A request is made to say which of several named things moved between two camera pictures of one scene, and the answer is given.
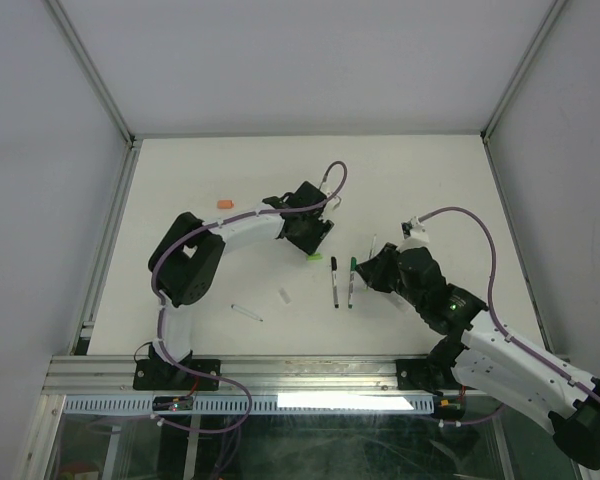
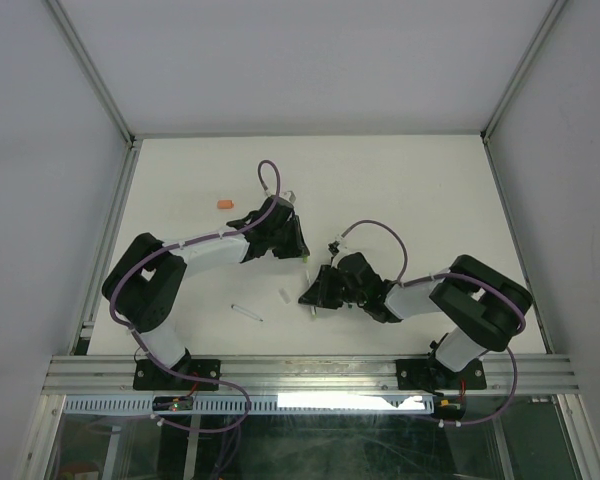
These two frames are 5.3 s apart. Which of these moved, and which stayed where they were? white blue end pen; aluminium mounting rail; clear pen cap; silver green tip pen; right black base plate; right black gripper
Moved: silver green tip pen; right black gripper
Stayed: aluminium mounting rail; white blue end pen; clear pen cap; right black base plate
